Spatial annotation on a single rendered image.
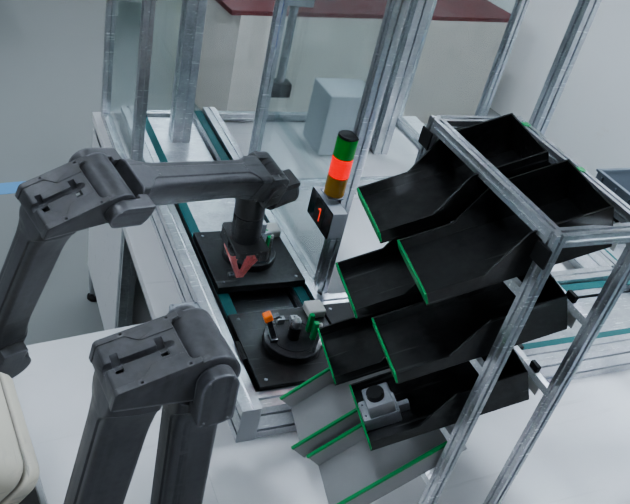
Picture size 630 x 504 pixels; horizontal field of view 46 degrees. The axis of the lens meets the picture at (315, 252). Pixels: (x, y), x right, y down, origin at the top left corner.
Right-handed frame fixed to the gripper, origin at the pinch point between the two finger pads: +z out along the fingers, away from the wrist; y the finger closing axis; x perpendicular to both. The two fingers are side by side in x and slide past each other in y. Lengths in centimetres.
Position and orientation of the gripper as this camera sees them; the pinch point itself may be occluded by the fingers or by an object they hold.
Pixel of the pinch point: (239, 273)
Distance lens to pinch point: 146.3
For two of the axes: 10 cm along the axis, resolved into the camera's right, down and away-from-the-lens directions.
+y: -3.7, -6.1, 7.1
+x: -9.1, 0.9, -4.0
